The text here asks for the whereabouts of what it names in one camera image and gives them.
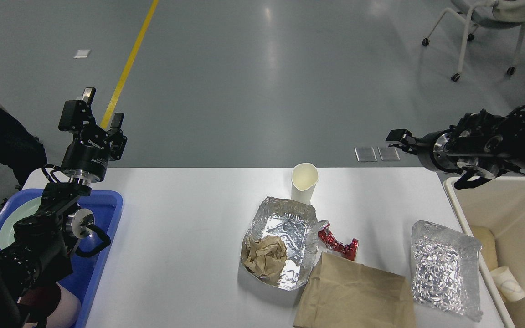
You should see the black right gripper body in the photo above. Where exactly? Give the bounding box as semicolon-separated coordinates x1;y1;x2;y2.
417;131;454;173

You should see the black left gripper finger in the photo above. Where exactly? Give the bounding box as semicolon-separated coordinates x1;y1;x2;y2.
107;113;128;161
58;87;96;133

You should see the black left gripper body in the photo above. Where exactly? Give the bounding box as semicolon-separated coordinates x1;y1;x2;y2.
60;128;116;184

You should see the tall white paper cup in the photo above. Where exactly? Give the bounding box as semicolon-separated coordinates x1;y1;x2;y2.
290;163;319;205

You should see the mint green plate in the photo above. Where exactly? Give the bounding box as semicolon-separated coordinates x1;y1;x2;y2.
0;196;41;249

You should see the aluminium foil sheet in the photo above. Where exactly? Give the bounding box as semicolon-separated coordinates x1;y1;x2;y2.
410;220;483;322

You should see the short white paper cup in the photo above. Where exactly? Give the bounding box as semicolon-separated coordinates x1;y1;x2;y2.
490;266;525;302

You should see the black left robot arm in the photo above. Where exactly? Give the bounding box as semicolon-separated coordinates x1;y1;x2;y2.
0;87;127;328

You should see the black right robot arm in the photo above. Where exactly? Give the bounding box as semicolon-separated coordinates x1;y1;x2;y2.
386;105;525;190

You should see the grey metal floor plate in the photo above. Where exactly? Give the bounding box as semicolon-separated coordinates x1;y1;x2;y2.
354;147;378;163

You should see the blue plastic tray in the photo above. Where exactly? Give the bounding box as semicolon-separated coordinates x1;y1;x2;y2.
0;189;124;328

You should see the beige plastic bin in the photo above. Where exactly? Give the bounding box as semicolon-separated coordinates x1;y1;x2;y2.
443;177;525;328

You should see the red foil wrapper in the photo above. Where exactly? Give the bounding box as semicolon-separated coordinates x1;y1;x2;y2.
317;220;359;261

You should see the aluminium foil tray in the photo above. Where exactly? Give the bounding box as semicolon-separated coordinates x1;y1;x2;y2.
240;197;318;291

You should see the grey office chair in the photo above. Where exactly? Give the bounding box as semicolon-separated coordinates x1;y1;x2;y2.
422;0;525;82

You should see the pink mug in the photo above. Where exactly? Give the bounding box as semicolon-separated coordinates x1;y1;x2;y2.
19;283;81;328

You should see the brown paper bag front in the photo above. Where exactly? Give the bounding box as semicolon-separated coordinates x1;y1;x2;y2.
293;252;417;328

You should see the crumpled brown paper napkin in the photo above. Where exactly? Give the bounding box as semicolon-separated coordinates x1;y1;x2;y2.
241;235;287;280

